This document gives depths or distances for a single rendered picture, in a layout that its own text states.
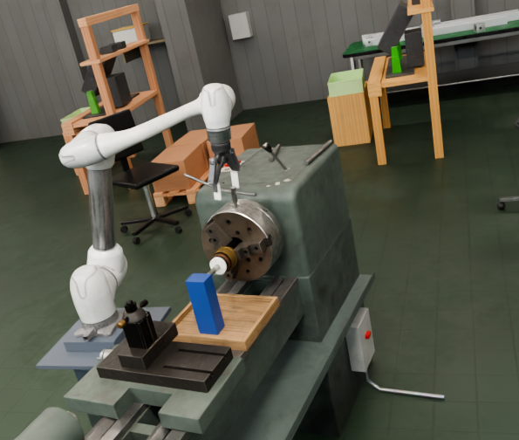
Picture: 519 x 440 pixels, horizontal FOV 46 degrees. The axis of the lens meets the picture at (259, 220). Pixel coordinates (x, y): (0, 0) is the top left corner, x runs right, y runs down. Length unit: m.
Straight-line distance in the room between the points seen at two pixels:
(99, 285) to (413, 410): 1.59
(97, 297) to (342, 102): 4.88
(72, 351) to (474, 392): 1.89
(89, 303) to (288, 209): 0.91
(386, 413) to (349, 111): 4.48
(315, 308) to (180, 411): 0.94
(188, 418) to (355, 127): 5.55
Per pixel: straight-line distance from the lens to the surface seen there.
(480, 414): 3.16
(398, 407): 3.21
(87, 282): 2.64
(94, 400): 2.12
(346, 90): 7.04
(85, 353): 2.75
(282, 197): 2.46
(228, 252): 2.36
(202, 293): 2.22
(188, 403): 1.96
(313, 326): 2.71
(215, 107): 2.27
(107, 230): 2.75
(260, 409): 2.47
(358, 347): 3.05
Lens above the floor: 2.09
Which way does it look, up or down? 22 degrees down
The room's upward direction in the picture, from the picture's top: 12 degrees counter-clockwise
